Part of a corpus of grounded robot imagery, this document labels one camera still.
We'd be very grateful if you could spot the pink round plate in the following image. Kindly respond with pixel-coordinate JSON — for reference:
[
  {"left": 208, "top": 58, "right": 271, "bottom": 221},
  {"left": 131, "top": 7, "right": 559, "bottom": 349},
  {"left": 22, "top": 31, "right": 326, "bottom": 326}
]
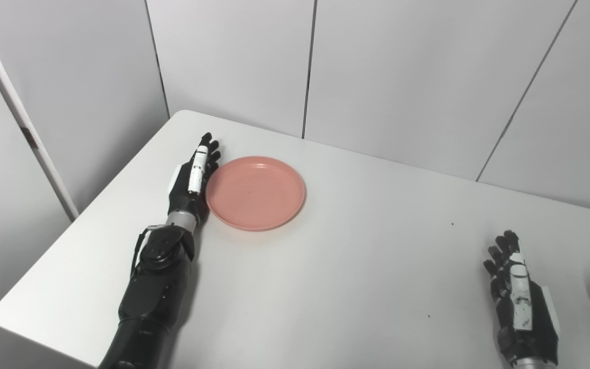
[{"left": 205, "top": 156, "right": 306, "bottom": 232}]

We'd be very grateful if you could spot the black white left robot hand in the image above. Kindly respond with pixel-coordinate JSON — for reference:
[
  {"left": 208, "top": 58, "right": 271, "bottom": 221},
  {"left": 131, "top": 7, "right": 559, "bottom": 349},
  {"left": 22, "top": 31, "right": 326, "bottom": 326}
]
[{"left": 168, "top": 132, "right": 222, "bottom": 217}]

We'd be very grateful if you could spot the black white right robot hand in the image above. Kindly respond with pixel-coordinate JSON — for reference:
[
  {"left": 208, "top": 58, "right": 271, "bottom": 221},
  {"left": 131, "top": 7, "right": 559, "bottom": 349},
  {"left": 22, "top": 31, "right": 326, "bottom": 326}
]
[{"left": 483, "top": 230, "right": 561, "bottom": 367}]

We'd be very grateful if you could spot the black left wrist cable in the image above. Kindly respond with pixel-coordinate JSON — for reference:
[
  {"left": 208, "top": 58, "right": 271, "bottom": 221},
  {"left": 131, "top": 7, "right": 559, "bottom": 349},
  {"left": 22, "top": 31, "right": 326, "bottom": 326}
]
[{"left": 130, "top": 224, "right": 166, "bottom": 280}]

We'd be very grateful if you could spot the white partition frame post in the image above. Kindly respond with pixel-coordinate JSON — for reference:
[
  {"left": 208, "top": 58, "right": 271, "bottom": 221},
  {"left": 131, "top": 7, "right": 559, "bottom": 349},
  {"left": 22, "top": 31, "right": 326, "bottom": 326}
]
[{"left": 0, "top": 0, "right": 80, "bottom": 222}]

